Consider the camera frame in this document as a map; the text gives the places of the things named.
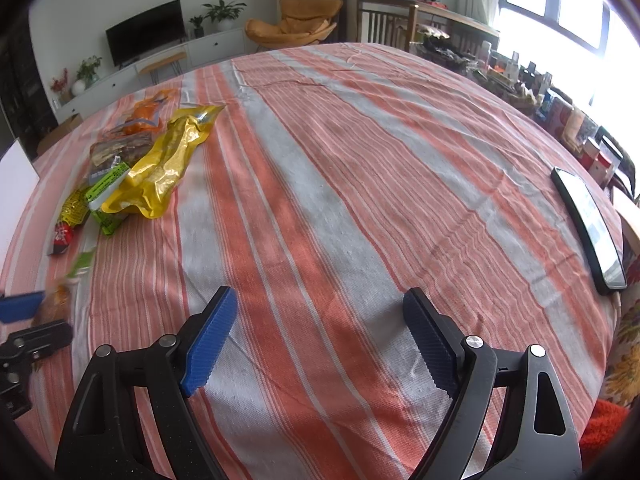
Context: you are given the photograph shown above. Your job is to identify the row of bottles and jars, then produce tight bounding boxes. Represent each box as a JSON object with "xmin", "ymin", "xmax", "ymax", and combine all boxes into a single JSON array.
[{"xmin": 410, "ymin": 25, "xmax": 640, "ymax": 196}]

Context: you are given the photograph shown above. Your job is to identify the orange striped tablecloth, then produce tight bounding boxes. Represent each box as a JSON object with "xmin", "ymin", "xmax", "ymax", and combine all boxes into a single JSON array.
[{"xmin": 0, "ymin": 42, "xmax": 626, "ymax": 480}]

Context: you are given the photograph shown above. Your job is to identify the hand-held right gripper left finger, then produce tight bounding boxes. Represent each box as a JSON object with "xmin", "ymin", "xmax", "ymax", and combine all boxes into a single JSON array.
[{"xmin": 54, "ymin": 286, "xmax": 238, "ymax": 480}]

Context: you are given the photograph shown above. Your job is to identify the orange-top brown snack packet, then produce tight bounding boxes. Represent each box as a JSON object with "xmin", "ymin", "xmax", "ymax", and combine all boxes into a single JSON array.
[{"xmin": 89, "ymin": 130, "xmax": 161, "ymax": 171}]

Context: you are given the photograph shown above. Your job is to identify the large potted plant white pot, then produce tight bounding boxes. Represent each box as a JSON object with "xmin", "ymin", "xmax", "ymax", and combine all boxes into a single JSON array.
[{"xmin": 202, "ymin": 0, "xmax": 247, "ymax": 31}]

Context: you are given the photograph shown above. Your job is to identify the clear packet green pastries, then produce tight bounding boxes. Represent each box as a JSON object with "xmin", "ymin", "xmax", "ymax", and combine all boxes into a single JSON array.
[{"xmin": 32, "ymin": 246, "xmax": 99, "ymax": 328}]

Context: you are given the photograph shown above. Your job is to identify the yellow foil snack packet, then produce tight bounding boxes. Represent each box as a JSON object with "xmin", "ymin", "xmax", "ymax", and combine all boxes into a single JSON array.
[{"xmin": 100, "ymin": 103, "xmax": 227, "ymax": 219}]

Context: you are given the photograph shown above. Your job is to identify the white television cabinet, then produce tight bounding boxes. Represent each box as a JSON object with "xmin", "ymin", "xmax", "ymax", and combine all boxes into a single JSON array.
[{"xmin": 50, "ymin": 27, "xmax": 247, "ymax": 111}]

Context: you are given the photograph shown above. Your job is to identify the black television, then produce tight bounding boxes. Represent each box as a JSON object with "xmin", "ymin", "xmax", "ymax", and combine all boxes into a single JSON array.
[{"xmin": 105, "ymin": 0, "xmax": 185, "ymax": 67}]

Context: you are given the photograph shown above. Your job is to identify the wooden bench stool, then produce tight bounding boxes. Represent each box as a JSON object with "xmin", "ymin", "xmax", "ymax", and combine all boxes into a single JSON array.
[{"xmin": 137, "ymin": 51, "xmax": 188, "ymax": 86}]

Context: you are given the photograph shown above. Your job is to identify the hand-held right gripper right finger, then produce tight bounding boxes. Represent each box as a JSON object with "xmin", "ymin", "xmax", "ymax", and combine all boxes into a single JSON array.
[{"xmin": 402, "ymin": 287, "xmax": 583, "ymax": 480}]

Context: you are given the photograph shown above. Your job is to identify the green white label packet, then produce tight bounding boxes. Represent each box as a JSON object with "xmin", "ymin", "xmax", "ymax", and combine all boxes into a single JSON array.
[{"xmin": 82, "ymin": 162, "xmax": 132, "ymax": 237}]

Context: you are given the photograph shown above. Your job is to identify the window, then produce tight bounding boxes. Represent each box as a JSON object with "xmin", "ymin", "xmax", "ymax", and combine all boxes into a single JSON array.
[{"xmin": 500, "ymin": 0, "xmax": 640, "ymax": 111}]

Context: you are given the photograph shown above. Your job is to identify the green plant in vase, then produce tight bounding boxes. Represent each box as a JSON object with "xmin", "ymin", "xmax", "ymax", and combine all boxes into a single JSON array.
[{"xmin": 75, "ymin": 56, "xmax": 102, "ymax": 88}]

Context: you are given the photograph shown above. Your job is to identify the red and yellow snack packet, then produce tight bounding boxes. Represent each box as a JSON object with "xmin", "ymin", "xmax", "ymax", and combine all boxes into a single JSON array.
[{"xmin": 47, "ymin": 187, "xmax": 93, "ymax": 257}]

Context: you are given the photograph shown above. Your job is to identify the red cloth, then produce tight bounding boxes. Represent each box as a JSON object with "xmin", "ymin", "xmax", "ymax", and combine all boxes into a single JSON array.
[{"xmin": 580, "ymin": 400, "xmax": 632, "ymax": 456}]

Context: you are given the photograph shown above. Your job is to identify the long orange clear snack packet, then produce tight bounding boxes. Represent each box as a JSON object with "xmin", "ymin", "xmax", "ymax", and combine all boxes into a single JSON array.
[{"xmin": 116, "ymin": 87, "xmax": 176, "ymax": 136}]

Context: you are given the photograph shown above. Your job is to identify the brown cardboard box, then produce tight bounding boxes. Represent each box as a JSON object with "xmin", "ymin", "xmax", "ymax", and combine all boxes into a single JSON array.
[{"xmin": 37, "ymin": 112, "xmax": 83, "ymax": 156}]

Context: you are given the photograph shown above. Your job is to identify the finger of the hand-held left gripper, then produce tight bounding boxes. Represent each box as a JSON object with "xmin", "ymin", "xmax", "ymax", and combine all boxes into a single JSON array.
[
  {"xmin": 0, "ymin": 291, "xmax": 45, "ymax": 325},
  {"xmin": 0, "ymin": 321, "xmax": 74, "ymax": 372}
]

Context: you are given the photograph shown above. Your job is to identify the floral cushion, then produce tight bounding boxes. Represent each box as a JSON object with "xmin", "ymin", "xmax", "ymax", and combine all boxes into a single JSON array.
[{"xmin": 602, "ymin": 310, "xmax": 640, "ymax": 411}]

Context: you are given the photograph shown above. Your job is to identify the orange lounge chair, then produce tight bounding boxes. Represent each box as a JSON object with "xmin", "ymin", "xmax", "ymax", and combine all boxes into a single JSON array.
[{"xmin": 245, "ymin": 0, "xmax": 345, "ymax": 53}]

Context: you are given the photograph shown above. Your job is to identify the white cardboard box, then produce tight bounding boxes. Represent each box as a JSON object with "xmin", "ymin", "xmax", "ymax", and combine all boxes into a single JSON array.
[{"xmin": 0, "ymin": 140, "xmax": 40, "ymax": 196}]

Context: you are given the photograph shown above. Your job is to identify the black smartphone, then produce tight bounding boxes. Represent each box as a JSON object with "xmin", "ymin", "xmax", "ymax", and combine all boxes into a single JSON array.
[{"xmin": 550, "ymin": 166, "xmax": 628, "ymax": 295}]

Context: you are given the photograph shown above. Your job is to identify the dark bookcase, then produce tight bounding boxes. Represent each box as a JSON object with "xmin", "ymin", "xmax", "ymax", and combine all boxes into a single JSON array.
[{"xmin": 0, "ymin": 30, "xmax": 58, "ymax": 146}]

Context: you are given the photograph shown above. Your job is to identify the red flowers in vase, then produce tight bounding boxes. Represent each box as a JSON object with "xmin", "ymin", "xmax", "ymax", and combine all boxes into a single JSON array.
[{"xmin": 50, "ymin": 68, "xmax": 71, "ymax": 106}]

